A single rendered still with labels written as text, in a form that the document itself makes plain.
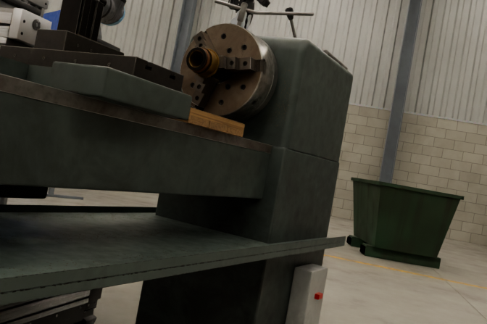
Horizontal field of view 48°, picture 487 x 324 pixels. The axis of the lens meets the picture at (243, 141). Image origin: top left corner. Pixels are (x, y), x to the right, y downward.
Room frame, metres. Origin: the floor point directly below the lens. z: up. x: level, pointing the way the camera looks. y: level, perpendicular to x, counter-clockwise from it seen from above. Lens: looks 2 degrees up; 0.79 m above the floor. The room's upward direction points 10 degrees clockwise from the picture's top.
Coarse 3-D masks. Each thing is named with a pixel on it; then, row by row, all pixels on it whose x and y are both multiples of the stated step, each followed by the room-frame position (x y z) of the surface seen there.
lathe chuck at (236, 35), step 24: (192, 48) 1.86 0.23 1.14; (216, 48) 1.82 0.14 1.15; (240, 48) 1.78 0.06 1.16; (264, 48) 1.79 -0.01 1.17; (192, 72) 1.86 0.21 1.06; (216, 72) 1.88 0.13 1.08; (264, 72) 1.76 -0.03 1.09; (216, 96) 1.80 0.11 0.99; (240, 96) 1.76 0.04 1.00; (264, 96) 1.80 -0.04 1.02
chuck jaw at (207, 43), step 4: (200, 32) 1.81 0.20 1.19; (204, 32) 1.85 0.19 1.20; (196, 36) 1.81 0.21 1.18; (200, 36) 1.81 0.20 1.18; (204, 36) 1.80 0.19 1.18; (208, 36) 1.83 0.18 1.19; (196, 40) 1.81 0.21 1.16; (200, 40) 1.81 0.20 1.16; (204, 40) 1.78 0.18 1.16; (208, 40) 1.81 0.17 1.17; (196, 44) 1.79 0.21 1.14; (200, 44) 1.78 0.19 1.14; (204, 44) 1.77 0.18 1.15; (208, 44) 1.79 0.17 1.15; (212, 44) 1.83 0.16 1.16; (208, 48) 1.77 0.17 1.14; (212, 48) 1.81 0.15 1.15; (216, 52) 1.81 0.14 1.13
